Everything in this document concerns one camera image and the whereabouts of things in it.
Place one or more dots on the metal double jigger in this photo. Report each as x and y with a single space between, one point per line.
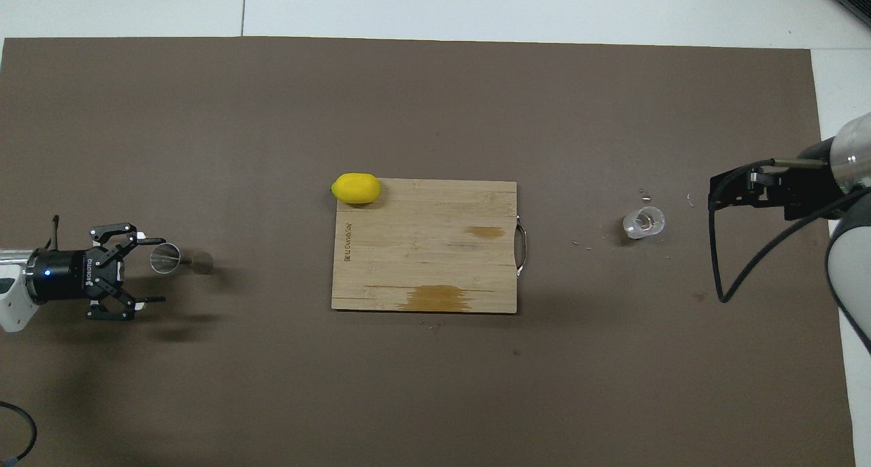
201 263

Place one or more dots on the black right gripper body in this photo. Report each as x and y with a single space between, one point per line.
806 184

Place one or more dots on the wooden cutting board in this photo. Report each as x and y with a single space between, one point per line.
422 249

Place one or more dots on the brown table mat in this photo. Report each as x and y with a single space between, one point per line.
476 113

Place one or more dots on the yellow lemon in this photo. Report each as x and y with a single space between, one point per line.
356 188

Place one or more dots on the clear glass cup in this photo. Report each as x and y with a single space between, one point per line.
643 223

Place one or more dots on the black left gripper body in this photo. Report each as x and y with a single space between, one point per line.
61 274

